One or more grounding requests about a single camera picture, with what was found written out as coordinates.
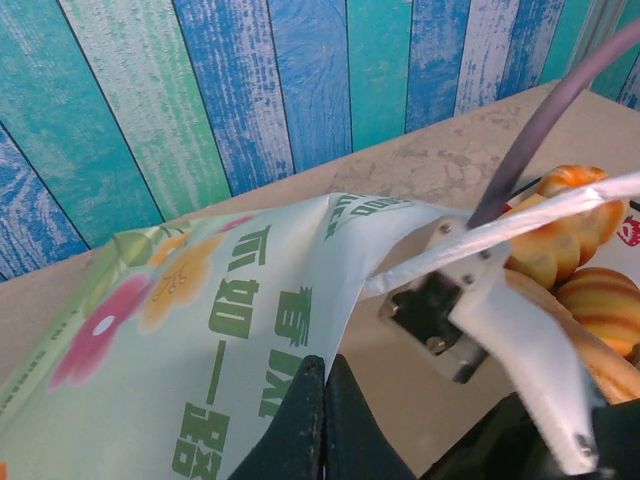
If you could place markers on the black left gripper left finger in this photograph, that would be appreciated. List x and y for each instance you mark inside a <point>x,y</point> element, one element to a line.
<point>295,430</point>

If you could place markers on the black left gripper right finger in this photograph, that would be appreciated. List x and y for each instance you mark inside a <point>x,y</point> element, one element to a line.
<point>355,430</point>

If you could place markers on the brown fake baguette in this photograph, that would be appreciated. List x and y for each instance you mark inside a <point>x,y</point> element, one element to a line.
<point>605,375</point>

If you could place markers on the white printed paper bag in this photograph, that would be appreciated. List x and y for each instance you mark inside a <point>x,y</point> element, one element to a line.
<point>175,350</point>

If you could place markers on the yellow orange striped fake bun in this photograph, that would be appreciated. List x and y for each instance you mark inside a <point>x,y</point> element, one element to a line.
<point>605,305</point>

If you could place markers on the ridged pumpkin fake bun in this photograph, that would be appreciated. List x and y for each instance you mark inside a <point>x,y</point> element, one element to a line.
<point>550,250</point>

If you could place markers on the white strawberry print tray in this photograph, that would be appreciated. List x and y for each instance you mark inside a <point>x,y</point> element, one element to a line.
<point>632,250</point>

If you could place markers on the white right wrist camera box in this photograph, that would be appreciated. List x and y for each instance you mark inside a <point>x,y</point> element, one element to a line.
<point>525,325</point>

